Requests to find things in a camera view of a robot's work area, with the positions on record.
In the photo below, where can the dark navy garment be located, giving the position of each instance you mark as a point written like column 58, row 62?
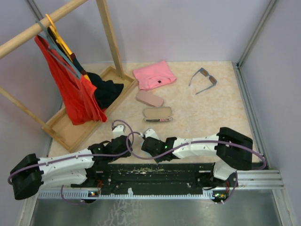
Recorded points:
column 106, row 91

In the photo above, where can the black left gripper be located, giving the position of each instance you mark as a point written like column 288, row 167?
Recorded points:
column 124, row 155

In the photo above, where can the red hanging shirt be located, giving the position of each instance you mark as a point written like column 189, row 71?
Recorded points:
column 77, row 94

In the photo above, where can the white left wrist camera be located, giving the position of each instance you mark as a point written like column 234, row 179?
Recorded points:
column 118, row 131

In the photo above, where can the pink glasses case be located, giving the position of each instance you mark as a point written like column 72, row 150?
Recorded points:
column 149, row 99

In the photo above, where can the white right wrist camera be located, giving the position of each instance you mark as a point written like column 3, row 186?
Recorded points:
column 150, row 133

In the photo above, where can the grey blue hanger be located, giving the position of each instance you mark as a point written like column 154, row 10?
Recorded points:
column 52, row 45

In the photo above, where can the folded pink shirt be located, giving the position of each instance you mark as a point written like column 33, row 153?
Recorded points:
column 153, row 76

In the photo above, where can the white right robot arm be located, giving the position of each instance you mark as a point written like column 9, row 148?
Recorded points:
column 232, row 158

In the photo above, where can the yellow hanger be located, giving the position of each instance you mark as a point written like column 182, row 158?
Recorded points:
column 60, row 40

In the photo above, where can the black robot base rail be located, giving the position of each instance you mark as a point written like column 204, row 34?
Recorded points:
column 158, row 179

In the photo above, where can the flag newspaper print glasses case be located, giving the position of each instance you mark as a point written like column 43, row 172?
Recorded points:
column 158, row 114

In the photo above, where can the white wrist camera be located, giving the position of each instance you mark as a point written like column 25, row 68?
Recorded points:
column 118, row 131
column 150, row 133

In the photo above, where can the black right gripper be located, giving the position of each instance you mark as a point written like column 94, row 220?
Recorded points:
column 159, row 160

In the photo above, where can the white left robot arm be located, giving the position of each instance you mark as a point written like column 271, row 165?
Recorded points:
column 75, row 169

